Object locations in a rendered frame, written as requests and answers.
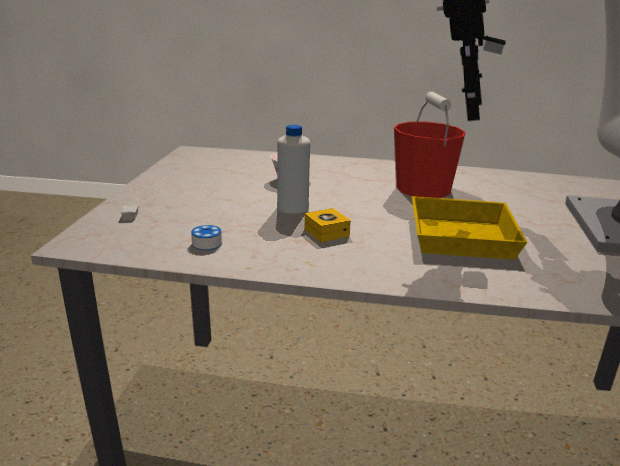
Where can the grey bottle with blue cap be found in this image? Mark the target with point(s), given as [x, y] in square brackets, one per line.
[293, 167]

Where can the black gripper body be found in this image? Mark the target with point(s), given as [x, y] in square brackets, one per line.
[467, 29]

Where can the red pail with wire handle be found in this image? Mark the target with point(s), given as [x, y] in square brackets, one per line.
[426, 167]

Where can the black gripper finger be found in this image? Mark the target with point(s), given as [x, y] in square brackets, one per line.
[478, 76]
[470, 87]

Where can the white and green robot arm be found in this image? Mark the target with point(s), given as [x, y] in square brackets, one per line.
[608, 129]

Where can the grey cylinder with blue top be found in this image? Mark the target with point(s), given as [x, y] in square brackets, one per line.
[206, 237]

